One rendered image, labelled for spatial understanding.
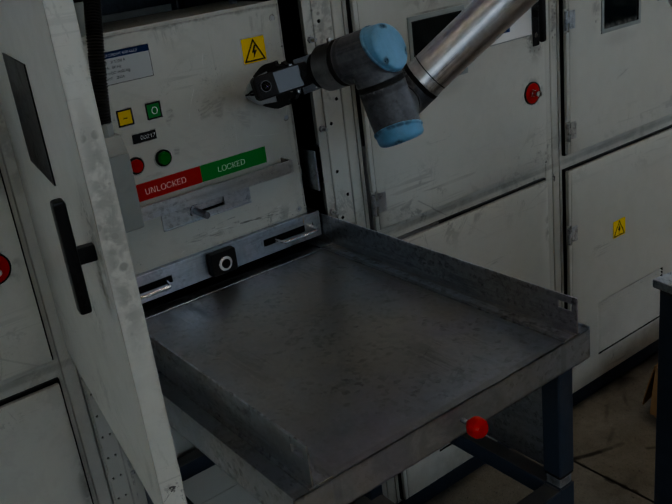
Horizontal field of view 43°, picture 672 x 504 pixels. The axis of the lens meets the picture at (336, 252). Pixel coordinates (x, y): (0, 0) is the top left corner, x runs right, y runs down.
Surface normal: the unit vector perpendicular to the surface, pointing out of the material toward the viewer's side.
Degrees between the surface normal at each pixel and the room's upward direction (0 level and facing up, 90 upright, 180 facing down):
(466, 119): 90
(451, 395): 0
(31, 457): 90
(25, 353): 90
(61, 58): 90
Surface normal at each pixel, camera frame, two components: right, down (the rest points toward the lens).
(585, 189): 0.61, 0.23
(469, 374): -0.12, -0.92
